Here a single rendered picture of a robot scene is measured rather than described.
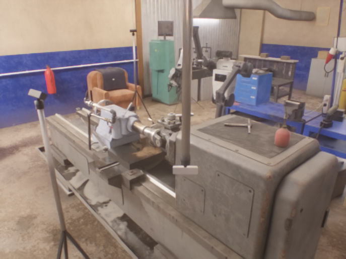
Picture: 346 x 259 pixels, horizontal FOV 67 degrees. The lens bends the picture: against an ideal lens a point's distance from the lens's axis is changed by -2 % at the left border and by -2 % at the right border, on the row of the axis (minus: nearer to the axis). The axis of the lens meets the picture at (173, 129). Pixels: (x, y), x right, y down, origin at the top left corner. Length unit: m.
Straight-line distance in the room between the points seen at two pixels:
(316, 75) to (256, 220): 7.30
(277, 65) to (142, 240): 4.67
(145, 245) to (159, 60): 4.84
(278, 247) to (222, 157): 0.44
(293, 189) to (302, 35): 7.94
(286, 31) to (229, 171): 8.11
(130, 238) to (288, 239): 1.22
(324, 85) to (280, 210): 7.23
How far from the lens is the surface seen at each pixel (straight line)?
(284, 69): 5.84
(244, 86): 3.70
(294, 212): 1.17
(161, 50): 6.30
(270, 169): 1.11
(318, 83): 8.34
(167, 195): 1.75
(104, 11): 6.47
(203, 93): 6.91
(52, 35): 6.01
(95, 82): 6.13
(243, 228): 1.29
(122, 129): 2.18
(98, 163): 2.10
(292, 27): 9.05
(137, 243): 2.07
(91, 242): 2.74
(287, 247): 1.28
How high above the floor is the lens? 1.85
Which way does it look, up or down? 22 degrees down
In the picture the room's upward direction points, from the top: straight up
